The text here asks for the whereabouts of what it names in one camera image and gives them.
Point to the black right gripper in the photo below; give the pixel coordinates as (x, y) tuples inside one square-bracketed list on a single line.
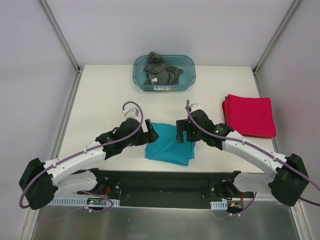
[(185, 129)]

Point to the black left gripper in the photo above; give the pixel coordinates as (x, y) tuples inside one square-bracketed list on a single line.
[(147, 132)]

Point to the teal t shirt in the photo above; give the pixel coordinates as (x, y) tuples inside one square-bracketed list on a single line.
[(167, 149)]

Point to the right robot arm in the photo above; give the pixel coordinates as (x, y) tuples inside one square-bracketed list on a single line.
[(270, 163)]

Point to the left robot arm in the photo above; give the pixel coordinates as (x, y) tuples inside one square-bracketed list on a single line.
[(106, 145)]

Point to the dark grey crumpled shirt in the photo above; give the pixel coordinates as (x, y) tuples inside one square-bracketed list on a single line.
[(159, 72)]

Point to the teal plastic bin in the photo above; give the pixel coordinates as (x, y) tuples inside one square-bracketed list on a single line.
[(183, 62)]

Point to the folded red t shirt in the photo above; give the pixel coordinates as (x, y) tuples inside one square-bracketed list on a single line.
[(251, 117)]

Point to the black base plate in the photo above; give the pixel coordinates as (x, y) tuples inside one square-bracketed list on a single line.
[(182, 190)]

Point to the right white cable duct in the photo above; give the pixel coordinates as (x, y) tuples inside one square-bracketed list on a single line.
[(219, 205)]

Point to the white cable duct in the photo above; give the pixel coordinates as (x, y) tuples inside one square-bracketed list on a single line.
[(219, 205), (76, 201)]

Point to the left white cable duct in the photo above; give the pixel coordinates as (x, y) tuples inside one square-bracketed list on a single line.
[(76, 201)]

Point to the left aluminium frame post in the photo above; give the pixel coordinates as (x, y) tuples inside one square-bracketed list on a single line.
[(59, 34)]

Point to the aluminium frame post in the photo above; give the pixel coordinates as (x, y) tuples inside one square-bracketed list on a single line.
[(276, 35), (59, 34)]

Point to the right aluminium frame post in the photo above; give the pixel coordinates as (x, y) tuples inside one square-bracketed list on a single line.
[(276, 35)]

